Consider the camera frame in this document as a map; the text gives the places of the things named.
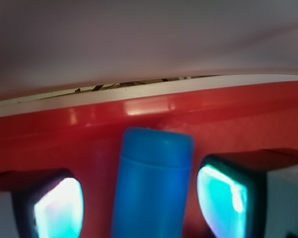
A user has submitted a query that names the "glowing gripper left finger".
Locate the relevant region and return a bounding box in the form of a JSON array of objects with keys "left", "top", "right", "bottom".
[{"left": 0, "top": 169, "right": 84, "bottom": 238}]

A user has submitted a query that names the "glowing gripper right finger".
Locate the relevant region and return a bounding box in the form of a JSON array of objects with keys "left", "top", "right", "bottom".
[{"left": 197, "top": 153, "right": 298, "bottom": 238}]

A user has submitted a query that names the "red plastic tray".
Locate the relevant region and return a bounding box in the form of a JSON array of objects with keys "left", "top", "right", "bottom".
[{"left": 0, "top": 75, "right": 298, "bottom": 238}]

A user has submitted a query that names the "blue plastic bottle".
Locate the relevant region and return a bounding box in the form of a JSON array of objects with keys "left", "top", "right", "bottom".
[{"left": 110, "top": 127, "right": 194, "bottom": 238}]

